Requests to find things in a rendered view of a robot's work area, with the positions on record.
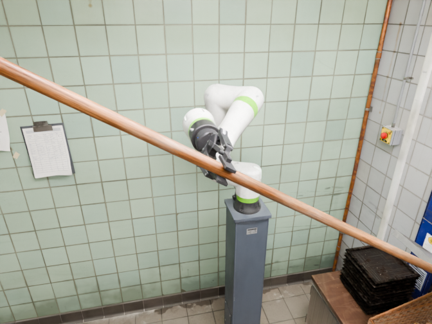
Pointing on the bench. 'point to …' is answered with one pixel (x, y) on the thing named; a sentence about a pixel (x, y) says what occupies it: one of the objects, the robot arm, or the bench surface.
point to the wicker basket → (407, 312)
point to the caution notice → (428, 243)
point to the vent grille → (419, 277)
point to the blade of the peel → (413, 247)
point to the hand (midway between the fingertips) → (223, 170)
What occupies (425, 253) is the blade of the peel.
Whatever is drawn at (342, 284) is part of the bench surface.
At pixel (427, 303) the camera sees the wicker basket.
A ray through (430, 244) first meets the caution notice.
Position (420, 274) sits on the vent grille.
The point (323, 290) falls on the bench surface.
